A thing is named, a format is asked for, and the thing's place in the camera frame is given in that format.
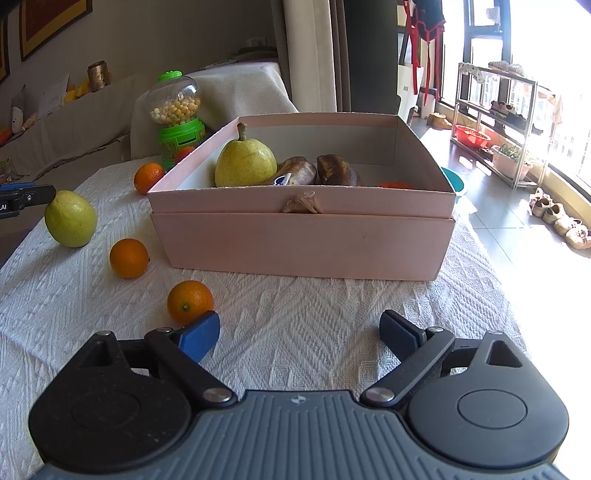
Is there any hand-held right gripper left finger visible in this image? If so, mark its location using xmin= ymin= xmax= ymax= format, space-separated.
xmin=90 ymin=310 xmax=238 ymax=409

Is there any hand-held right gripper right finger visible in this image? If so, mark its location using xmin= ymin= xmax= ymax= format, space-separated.
xmin=360 ymin=309 xmax=525 ymax=409

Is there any round yellow-green pear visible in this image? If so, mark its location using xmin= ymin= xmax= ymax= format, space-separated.
xmin=44 ymin=190 xmax=98 ymax=248

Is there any tangerine with stem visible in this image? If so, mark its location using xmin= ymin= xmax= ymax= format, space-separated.
xmin=134 ymin=162 xmax=166 ymax=195

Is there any pink cardboard box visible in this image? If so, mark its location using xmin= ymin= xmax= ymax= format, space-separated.
xmin=147 ymin=113 xmax=458 ymax=281

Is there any brown spotted banana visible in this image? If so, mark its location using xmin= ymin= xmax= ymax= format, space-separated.
xmin=316 ymin=154 xmax=363 ymax=186

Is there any brown banana with sticker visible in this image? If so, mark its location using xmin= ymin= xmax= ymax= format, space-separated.
xmin=263 ymin=157 xmax=318 ymax=186

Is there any beige covered sofa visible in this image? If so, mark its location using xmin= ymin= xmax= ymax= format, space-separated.
xmin=0 ymin=69 xmax=158 ymax=266

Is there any white textured tablecloth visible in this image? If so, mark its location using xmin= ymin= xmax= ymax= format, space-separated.
xmin=0 ymin=159 xmax=532 ymax=480

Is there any white envelope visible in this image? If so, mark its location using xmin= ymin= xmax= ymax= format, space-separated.
xmin=36 ymin=74 xmax=70 ymax=118

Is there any brass cup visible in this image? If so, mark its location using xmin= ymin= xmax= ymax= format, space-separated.
xmin=88 ymin=61 xmax=112 ymax=93

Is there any narrow gold framed picture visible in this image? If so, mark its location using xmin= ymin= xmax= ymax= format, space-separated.
xmin=0 ymin=18 xmax=11 ymax=85

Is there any teal plastic basin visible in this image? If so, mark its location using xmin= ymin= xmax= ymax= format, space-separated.
xmin=441 ymin=167 xmax=467 ymax=206

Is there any green candy dispenser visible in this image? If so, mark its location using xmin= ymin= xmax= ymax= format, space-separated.
xmin=146 ymin=70 xmax=206 ymax=158

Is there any wide gold framed picture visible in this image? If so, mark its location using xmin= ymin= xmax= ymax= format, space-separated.
xmin=18 ymin=0 xmax=93 ymax=62

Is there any white planter with greens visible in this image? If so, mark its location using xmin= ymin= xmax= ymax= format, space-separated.
xmin=492 ymin=144 xmax=536 ymax=182

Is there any red plastic basin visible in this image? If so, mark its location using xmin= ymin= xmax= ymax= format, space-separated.
xmin=455 ymin=124 xmax=494 ymax=149

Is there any white cloth covered chair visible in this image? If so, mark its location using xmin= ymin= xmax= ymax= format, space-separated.
xmin=130 ymin=61 xmax=300 ymax=161

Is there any white board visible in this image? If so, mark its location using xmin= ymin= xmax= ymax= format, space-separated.
xmin=397 ymin=64 xmax=426 ymax=123

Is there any metal shoe rack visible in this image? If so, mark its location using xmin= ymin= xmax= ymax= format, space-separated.
xmin=455 ymin=61 xmax=563 ymax=190

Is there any beige curtain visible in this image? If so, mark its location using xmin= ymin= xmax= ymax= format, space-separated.
xmin=270 ymin=0 xmax=352 ymax=114

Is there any red and black garment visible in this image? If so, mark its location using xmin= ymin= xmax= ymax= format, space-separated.
xmin=403 ymin=0 xmax=447 ymax=103

